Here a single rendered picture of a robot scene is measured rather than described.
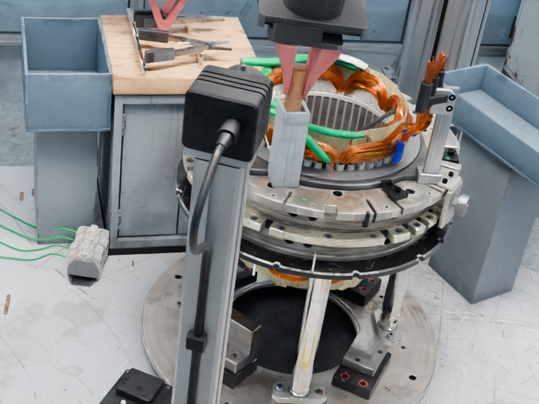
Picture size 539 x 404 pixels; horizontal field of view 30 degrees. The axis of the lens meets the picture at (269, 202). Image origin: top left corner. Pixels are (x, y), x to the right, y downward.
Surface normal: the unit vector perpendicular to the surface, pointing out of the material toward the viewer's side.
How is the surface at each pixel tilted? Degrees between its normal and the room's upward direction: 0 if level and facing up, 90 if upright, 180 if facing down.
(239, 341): 90
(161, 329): 0
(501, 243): 90
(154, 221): 90
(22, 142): 0
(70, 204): 90
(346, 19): 5
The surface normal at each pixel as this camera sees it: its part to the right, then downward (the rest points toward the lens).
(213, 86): 0.12, -0.82
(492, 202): -0.85, 0.21
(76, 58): 0.22, 0.57
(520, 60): -0.97, -0.02
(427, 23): -0.44, 0.46
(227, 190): -0.25, 0.52
